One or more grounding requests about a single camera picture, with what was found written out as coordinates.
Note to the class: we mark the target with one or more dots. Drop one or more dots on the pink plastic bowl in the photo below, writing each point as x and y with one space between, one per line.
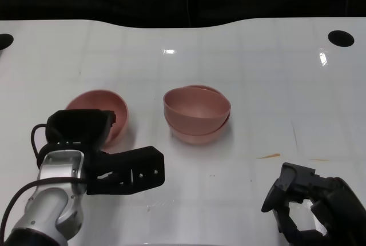
194 138
197 106
94 100

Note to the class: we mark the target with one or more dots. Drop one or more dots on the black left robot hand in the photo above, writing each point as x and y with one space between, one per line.
77 126

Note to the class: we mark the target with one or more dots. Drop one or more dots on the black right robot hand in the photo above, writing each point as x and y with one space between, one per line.
343 200

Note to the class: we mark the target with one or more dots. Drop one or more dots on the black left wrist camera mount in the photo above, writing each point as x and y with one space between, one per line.
143 168

